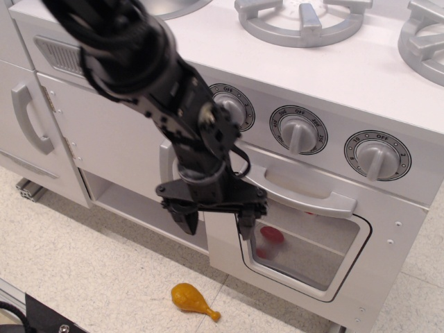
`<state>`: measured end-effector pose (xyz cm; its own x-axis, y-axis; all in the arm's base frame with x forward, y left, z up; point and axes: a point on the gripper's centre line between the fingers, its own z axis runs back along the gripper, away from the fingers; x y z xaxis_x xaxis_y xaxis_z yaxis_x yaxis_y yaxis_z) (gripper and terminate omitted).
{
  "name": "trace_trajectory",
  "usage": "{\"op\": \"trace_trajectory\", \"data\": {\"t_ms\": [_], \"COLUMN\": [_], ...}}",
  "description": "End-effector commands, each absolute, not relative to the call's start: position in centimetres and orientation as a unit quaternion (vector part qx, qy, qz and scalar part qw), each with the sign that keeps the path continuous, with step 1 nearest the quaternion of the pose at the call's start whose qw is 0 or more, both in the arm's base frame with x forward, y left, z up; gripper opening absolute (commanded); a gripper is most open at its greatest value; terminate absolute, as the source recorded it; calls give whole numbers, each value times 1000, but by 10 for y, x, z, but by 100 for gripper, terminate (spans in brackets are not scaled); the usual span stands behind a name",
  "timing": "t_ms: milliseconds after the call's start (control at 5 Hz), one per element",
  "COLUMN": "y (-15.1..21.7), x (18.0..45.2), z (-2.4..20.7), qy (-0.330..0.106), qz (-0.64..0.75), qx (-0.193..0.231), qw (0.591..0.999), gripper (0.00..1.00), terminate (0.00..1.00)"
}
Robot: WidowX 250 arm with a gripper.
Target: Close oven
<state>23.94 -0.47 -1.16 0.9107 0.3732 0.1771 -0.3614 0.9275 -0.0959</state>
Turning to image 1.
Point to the yellow toy chicken drumstick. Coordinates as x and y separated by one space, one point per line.
186 297

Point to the grey stove knob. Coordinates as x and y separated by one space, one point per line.
299 130
236 103
377 155

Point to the white oven door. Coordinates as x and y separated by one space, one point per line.
349 266

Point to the aluminium frame rail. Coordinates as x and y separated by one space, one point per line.
30 190

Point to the silver fridge door handle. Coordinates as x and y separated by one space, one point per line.
21 98

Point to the grey left stove knob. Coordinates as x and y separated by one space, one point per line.
236 103

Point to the silver stove burner centre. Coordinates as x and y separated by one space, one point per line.
302 24

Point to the silver cabinet door handle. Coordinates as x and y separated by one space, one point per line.
168 167

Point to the silver oven door handle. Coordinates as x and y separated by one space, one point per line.
332 205

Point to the red white toy sushi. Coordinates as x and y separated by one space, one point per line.
282 239

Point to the silver stove burner right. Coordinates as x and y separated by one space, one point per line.
418 51

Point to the white toy kitchen unit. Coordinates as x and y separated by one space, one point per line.
109 274

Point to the silver vent grille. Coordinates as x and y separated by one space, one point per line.
61 56

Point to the silver stove burner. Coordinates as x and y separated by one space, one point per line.
302 24
418 51

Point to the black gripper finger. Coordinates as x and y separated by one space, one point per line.
185 217
246 219

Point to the grey right stove knob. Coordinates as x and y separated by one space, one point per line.
377 155

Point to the grey middle stove knob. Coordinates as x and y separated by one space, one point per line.
299 130

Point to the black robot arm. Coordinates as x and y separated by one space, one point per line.
130 57

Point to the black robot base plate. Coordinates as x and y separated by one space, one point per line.
44 319

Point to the silver sink basin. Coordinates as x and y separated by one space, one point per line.
171 9

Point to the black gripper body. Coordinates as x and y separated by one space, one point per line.
224 193

